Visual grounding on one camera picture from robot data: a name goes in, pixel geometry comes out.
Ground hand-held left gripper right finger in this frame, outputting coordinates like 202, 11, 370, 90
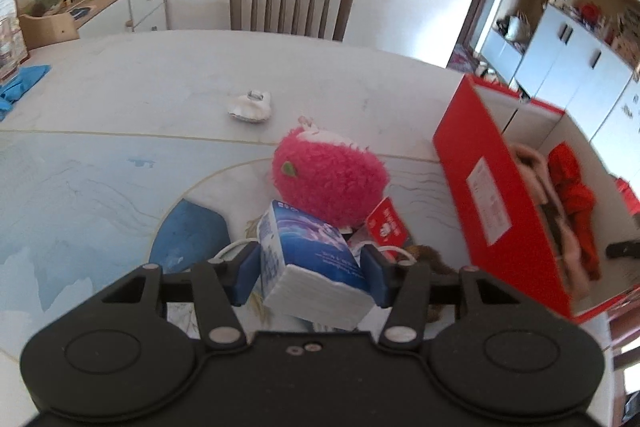
360, 244, 531, 350

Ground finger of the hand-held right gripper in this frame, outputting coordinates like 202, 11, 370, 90
606, 241, 640, 259

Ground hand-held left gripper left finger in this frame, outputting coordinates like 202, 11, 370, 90
102, 243, 262, 350

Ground white cable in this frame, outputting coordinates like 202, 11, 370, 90
215, 237, 418, 268

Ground small red packet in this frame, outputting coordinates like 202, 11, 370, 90
364, 198, 415, 253

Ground brown hair scrunchie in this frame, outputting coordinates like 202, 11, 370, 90
400, 244, 458, 323

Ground blue white tissue pack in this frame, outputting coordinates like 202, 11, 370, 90
256, 199, 378, 330

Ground red garment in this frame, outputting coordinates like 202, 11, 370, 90
546, 144, 602, 280

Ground pink plush toy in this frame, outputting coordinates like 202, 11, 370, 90
271, 117, 390, 228

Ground red shoe box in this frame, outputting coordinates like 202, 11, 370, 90
432, 74, 640, 325

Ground white shell-shaped trinket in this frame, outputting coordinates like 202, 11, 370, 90
227, 89, 273, 122

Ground white hallway cabinet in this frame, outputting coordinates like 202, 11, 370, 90
475, 0, 640, 142

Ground row of shoes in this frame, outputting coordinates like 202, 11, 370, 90
472, 59, 501, 82

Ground red patterned rug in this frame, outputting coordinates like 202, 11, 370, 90
447, 49, 473, 72

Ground white tote bag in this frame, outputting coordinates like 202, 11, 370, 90
495, 13, 531, 42

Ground blue gloves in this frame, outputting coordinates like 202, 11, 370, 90
0, 64, 52, 122

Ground wooden tray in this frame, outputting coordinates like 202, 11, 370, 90
19, 12, 81, 50

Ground red display stand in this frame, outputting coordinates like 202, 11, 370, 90
0, 0, 31, 82

